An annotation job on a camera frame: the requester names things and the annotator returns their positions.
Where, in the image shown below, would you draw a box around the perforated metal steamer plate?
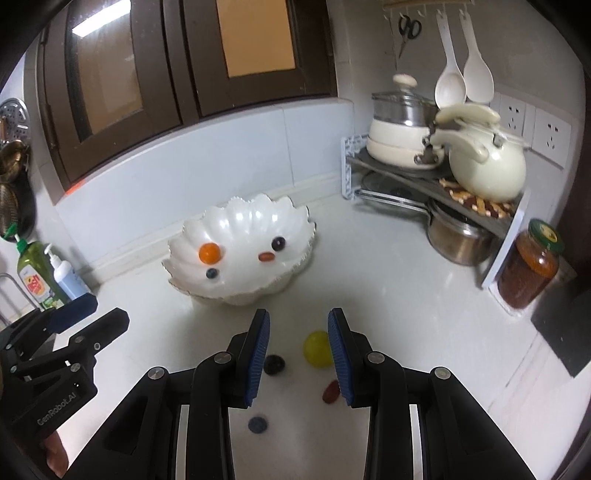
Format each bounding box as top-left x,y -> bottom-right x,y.
0,98 -> 31,144

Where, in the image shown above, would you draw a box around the white ladle spoon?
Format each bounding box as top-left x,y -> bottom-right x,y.
434,11 -> 467,112

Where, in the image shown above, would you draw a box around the mesh strainer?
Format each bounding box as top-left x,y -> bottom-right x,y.
0,178 -> 37,241

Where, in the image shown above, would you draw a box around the glass pan lid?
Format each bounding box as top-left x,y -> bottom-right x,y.
358,171 -> 432,215

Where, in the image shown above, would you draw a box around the black scissors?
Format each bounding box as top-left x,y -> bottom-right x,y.
398,15 -> 423,58

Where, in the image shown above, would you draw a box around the white pump bottle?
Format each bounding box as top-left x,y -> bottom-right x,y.
44,244 -> 90,301

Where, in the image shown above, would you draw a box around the grey corner shelf rack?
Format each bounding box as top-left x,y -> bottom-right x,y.
341,134 -> 532,289

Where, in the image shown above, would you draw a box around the yellow-green round fruit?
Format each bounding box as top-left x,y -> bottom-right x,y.
302,330 -> 334,368

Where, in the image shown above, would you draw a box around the small white wall socket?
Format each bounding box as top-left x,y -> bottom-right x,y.
496,92 -> 527,137

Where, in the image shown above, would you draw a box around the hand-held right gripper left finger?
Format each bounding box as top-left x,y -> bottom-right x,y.
69,308 -> 271,480

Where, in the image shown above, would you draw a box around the cream round pot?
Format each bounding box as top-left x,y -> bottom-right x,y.
431,104 -> 529,204

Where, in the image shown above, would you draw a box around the dark brown window sash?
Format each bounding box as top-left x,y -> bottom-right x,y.
41,0 -> 183,197
164,0 -> 338,118

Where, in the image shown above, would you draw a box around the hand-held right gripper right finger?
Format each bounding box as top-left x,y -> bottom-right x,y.
327,308 -> 539,480

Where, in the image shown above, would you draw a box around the glass jar of red sauce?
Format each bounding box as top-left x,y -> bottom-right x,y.
496,218 -> 565,310

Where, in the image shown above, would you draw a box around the stainless steel pot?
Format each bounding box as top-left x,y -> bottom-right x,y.
426,200 -> 495,267

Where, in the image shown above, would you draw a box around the cream frying pan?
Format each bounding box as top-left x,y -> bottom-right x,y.
366,138 -> 446,168

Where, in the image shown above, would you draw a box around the cream saucepan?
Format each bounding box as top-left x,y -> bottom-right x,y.
368,117 -> 437,151

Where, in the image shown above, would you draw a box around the large white wall socket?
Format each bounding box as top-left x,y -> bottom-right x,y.
531,106 -> 573,168

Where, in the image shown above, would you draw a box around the hanging rack with hooks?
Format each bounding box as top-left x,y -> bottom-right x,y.
382,0 -> 474,21

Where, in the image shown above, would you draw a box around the metal faucet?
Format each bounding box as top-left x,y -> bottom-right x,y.
0,272 -> 38,324

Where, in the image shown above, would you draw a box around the person's left hand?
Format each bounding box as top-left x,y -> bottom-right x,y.
41,429 -> 70,478

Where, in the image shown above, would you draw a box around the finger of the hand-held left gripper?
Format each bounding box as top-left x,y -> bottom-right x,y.
0,294 -> 99,365
9,308 -> 131,380

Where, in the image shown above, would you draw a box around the wooden bead trivet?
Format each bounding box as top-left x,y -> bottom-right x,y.
438,178 -> 518,217

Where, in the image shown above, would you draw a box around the green dish soap bottle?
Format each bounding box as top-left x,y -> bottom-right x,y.
2,225 -> 70,311

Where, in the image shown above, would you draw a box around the brass ladle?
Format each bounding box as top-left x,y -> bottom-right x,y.
0,141 -> 31,183

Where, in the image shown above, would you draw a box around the white scalloped bowl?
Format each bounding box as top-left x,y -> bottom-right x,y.
161,194 -> 318,306

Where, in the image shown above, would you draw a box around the white rice paddle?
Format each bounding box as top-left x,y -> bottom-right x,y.
459,11 -> 496,103

